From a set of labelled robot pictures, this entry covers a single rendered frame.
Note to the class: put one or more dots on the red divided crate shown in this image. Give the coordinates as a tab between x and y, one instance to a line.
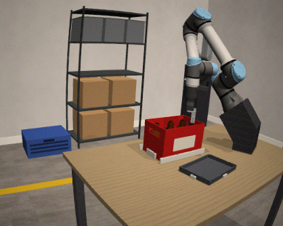
172	141

